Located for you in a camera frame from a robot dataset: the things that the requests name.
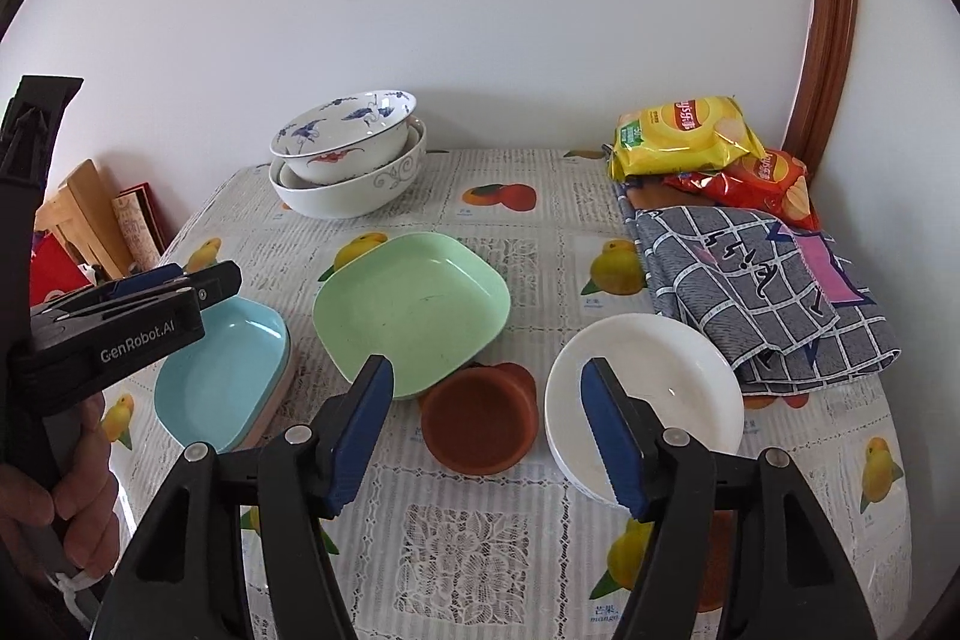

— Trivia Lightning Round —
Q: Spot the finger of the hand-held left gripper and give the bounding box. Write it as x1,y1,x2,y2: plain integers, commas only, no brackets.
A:
96,263,188,305
178,260,242,316

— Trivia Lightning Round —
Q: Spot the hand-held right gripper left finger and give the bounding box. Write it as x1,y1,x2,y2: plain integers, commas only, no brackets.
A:
90,353,396,640

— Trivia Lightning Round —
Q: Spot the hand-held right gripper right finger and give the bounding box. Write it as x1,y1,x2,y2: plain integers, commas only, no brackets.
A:
580,356,878,640

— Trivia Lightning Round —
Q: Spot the white round deep plate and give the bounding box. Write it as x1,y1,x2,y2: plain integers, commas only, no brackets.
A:
544,313,746,498
546,419,627,510

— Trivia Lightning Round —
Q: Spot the blue square plate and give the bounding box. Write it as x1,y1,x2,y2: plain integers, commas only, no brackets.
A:
154,296,290,450

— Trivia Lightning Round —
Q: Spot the brown clay bowl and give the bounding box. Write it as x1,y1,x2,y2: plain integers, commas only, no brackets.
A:
420,368,538,477
469,361,542,446

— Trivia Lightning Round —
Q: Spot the green square plate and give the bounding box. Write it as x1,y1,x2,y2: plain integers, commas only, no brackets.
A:
312,233,512,402

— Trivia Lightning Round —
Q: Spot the person's left hand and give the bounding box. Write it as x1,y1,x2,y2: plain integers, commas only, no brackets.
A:
0,389,125,582

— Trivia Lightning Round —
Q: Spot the dark red book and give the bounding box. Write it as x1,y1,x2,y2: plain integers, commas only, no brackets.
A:
112,182,170,270

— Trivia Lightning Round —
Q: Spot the wooden board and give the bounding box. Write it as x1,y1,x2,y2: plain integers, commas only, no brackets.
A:
34,160,132,281

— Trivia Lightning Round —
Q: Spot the pink square plate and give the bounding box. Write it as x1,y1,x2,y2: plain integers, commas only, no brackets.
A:
238,325,295,450

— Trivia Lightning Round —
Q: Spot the fruit print lace tablecloth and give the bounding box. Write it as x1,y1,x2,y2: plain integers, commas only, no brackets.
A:
97,149,912,640

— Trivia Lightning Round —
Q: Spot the large white grey-patterned bowl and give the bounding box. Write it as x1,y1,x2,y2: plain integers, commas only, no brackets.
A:
268,121,428,220

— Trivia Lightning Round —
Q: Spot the blue patterned porcelain bowl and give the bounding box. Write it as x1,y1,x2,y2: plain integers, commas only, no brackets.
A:
271,89,418,185

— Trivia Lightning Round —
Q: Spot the grey checked cloth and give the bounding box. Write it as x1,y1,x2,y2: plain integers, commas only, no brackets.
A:
615,182,901,395

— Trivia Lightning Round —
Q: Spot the red chip bag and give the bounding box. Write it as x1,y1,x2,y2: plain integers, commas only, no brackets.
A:
664,149,822,230

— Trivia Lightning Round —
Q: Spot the yellow chip bag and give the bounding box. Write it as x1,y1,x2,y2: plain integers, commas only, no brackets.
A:
607,95,767,180

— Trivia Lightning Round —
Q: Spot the wooden door frame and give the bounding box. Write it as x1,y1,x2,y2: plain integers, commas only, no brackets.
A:
784,0,860,169

